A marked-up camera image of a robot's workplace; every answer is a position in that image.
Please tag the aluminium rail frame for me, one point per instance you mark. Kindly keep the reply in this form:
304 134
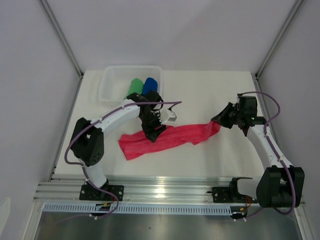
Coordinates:
137 189

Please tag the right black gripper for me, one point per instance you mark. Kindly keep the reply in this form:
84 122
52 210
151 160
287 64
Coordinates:
221 118

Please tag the aluminium corner post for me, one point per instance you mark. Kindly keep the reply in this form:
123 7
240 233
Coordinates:
285 26
56 27

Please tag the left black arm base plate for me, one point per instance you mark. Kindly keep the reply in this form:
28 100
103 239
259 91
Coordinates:
89 193

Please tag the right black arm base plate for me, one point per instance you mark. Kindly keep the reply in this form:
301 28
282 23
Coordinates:
230 193

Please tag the left aluminium corner post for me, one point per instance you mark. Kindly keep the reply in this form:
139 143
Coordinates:
56 27

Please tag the pink towel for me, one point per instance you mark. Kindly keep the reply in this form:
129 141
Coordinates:
136 145

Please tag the white plastic basket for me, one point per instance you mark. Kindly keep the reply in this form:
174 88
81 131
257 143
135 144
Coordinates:
116 80

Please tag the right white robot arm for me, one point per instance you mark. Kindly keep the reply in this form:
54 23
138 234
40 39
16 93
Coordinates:
281 184

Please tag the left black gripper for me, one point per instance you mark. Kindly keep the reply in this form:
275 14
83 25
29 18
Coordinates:
152 133

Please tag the right aluminium corner post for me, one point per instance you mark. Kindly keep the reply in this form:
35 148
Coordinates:
285 26

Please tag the green towel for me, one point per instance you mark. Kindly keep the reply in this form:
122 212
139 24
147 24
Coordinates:
136 86

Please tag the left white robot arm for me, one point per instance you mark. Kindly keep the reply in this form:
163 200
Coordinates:
87 144

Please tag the white slotted cable duct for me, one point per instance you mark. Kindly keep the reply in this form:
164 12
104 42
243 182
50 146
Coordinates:
129 208

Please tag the blue towel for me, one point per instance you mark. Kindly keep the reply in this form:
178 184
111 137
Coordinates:
150 84

